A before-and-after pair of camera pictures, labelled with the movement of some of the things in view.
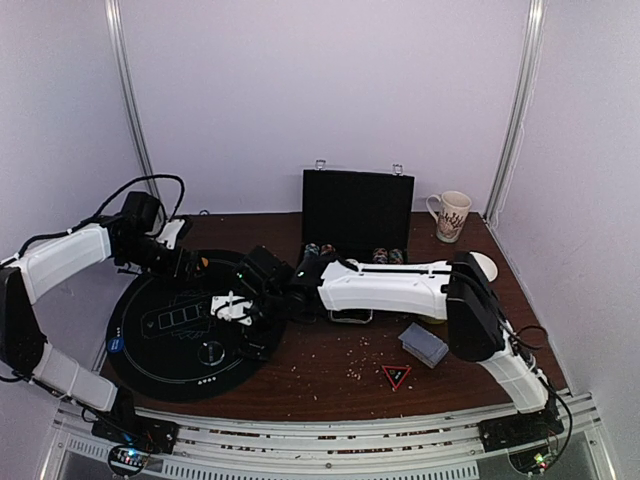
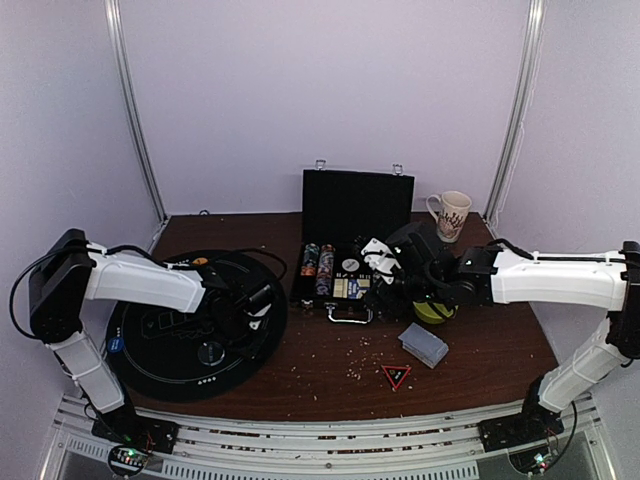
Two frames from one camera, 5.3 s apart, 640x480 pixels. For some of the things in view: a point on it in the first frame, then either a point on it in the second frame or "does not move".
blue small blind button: [116, 344] does not move
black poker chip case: [366, 215] does not move
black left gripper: [173, 269] to [253, 349]
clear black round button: [211, 353] does not move
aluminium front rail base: [396, 448] does not move
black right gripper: [261, 325] to [379, 288]
